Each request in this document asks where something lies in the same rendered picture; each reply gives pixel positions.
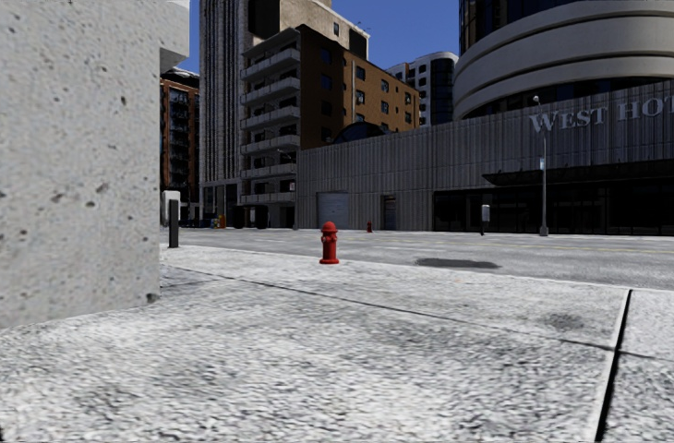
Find grey concrete tower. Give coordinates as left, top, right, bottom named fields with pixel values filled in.
left=199, top=0, right=371, bottom=226

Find red brick building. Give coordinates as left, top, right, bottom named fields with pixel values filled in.
left=159, top=67, right=200, bottom=223

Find grey ribbed hotel building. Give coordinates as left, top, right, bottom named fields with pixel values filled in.
left=295, top=0, right=674, bottom=237

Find brown brick building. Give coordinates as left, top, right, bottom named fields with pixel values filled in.
left=239, top=23, right=421, bottom=230

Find short dark post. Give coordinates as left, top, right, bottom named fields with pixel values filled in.
left=168, top=198, right=180, bottom=249

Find pale concrete building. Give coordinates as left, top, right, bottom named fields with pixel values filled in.
left=0, top=0, right=191, bottom=333

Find grey street lamp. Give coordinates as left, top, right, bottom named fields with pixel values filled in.
left=532, top=95, right=549, bottom=237

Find white and glass building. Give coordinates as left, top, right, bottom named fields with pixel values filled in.
left=385, top=51, right=460, bottom=128

